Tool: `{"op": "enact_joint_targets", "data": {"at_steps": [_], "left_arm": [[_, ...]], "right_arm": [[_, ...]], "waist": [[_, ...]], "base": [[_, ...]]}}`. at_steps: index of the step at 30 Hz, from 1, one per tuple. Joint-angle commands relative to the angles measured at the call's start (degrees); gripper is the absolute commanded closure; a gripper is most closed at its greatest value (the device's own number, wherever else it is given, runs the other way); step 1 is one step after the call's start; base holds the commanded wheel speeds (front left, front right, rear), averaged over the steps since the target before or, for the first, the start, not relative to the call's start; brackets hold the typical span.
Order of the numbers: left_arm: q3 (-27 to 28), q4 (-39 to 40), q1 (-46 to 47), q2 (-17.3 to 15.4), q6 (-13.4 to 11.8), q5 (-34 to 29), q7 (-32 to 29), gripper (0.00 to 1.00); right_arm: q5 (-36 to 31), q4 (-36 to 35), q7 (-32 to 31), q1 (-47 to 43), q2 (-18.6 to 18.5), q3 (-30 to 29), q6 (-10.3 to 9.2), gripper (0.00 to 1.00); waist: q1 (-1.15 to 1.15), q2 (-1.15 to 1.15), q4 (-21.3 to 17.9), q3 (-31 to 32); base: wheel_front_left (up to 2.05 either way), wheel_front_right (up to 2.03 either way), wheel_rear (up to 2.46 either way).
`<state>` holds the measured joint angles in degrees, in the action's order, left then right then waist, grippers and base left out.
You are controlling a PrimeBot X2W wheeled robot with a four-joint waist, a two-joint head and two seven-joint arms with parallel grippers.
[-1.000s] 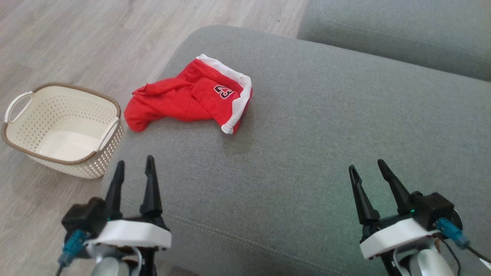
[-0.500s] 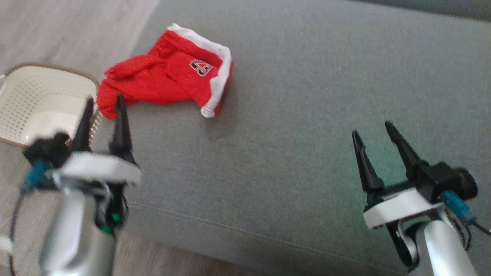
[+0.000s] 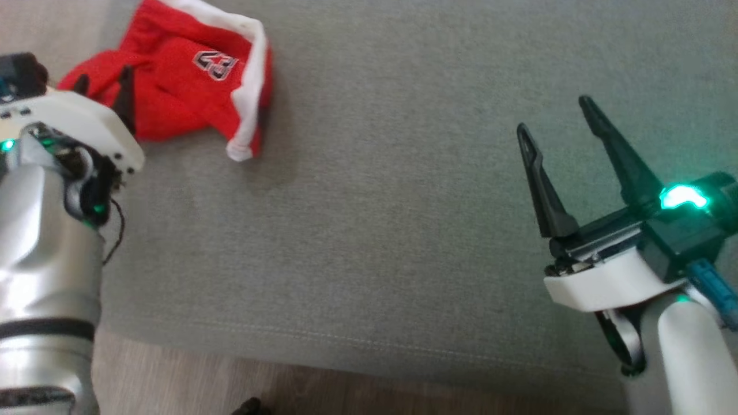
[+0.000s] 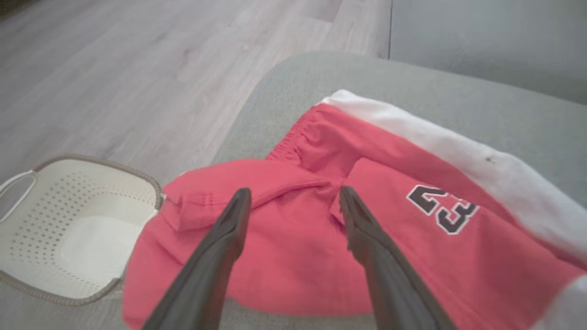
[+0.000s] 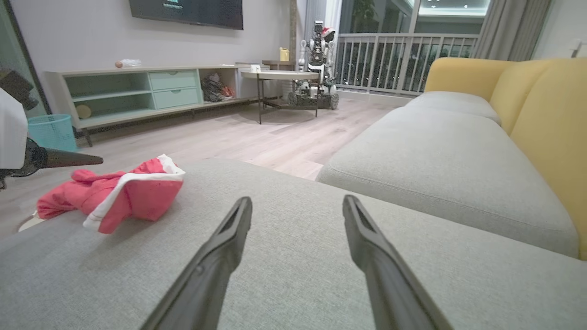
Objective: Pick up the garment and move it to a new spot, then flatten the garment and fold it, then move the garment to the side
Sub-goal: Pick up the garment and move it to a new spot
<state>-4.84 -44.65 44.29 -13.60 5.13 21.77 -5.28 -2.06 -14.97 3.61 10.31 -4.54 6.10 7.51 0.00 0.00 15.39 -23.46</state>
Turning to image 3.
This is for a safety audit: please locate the large grey sofa seat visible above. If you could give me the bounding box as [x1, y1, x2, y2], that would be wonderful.
[58, 0, 738, 398]

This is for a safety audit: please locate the left black cable teal connector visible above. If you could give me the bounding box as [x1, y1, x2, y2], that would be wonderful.
[101, 196, 126, 267]

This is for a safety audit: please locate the red shorts number 23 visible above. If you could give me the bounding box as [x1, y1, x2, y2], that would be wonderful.
[56, 0, 273, 162]

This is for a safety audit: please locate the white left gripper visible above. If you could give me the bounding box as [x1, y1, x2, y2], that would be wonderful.
[0, 66, 145, 175]

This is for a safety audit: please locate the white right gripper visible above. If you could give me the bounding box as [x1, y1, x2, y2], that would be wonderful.
[516, 95, 692, 315]

